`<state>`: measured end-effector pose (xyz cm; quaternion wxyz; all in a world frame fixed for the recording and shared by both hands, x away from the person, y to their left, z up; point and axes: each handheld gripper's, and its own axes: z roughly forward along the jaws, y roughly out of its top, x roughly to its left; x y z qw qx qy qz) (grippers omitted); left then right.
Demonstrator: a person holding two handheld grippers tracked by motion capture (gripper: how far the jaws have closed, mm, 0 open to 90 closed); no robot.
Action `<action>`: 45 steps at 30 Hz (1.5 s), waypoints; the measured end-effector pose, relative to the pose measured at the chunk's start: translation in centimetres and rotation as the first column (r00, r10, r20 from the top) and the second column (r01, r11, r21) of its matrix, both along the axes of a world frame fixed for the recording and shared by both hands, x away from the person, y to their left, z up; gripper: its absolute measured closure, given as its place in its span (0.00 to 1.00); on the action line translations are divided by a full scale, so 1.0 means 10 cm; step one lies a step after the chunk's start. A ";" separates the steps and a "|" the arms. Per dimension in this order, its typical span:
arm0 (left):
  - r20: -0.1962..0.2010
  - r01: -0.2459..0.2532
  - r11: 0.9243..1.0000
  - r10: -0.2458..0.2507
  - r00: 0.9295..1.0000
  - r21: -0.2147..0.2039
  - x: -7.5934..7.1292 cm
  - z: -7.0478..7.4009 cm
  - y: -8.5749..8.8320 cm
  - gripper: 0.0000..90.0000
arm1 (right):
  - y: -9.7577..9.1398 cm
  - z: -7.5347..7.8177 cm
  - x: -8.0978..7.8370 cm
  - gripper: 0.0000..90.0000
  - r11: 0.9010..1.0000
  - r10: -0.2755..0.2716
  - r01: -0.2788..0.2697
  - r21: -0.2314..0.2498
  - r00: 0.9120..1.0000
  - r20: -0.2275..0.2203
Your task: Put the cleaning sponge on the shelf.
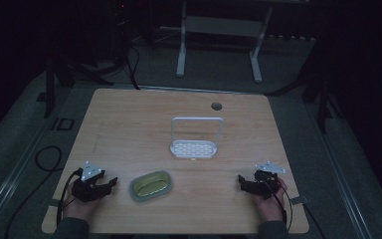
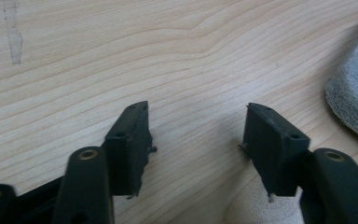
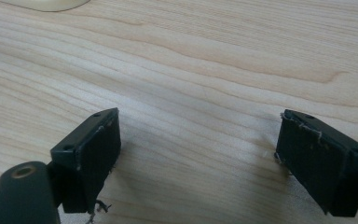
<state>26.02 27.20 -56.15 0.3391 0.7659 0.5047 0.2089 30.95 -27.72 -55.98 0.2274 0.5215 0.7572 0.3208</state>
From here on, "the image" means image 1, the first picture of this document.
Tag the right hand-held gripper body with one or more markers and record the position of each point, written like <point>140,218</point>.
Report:
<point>266,186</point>

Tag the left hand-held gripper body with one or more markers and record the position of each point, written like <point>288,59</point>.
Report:
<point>85,189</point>

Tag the yellow-green dish with grey rim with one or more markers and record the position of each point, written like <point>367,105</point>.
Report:
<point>151,186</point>

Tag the person's left hand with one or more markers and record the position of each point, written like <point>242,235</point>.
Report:
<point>78,208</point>

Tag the person's right hand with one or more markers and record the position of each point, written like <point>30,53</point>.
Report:
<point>270,209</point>

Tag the grey tape strip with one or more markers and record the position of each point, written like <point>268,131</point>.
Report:
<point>298,200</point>

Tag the black stand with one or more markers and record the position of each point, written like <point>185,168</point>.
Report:
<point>318,96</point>
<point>63,76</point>

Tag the white metal desk frame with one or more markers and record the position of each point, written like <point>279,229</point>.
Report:
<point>222,26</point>

